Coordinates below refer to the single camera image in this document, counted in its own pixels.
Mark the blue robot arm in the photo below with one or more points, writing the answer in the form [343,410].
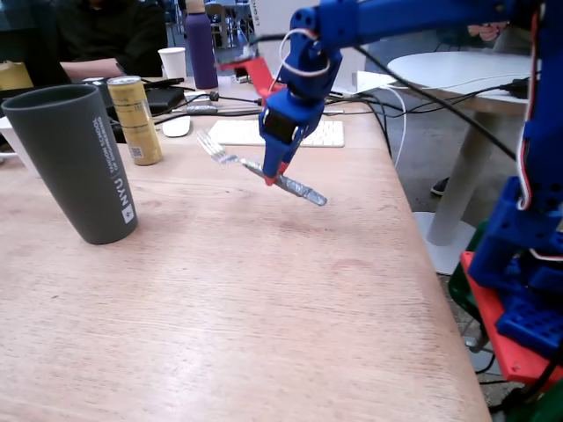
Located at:
[396,22]

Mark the yellow cardboard box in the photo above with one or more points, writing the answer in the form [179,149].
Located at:
[15,77]

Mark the white round table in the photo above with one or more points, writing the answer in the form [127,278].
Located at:
[462,70]

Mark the white keyboard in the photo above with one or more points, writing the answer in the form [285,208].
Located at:
[233,134]

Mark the red robot base plate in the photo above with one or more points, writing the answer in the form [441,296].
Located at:
[514,356]

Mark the silver USB hub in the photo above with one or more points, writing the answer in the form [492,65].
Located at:
[241,78]

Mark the black power adapter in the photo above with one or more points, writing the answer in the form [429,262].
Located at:
[516,88]

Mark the yellow drink can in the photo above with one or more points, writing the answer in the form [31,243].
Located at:
[134,127]

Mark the background person hand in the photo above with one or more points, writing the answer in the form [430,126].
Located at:
[486,31]

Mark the black shoe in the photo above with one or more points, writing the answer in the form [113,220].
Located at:
[440,188]

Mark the white computer mouse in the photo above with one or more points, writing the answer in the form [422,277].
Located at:
[176,127]

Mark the gray NYU tumbler cup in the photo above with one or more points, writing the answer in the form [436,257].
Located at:
[75,167]

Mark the person torso in black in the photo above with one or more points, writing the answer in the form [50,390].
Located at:
[114,31]

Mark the red wrist camera mount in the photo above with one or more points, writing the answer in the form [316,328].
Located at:
[257,70]

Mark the white paper cup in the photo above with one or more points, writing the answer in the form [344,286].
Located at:
[172,63]

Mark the bare person forearm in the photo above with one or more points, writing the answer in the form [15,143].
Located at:
[88,68]

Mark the black equipment case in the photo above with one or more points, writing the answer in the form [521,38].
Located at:
[163,99]

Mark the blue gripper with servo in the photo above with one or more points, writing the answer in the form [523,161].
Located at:
[280,141]

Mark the purple bottle with wooden cap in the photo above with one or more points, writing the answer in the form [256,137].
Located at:
[201,48]

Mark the green clamp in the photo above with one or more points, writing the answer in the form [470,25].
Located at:
[462,290]
[545,404]

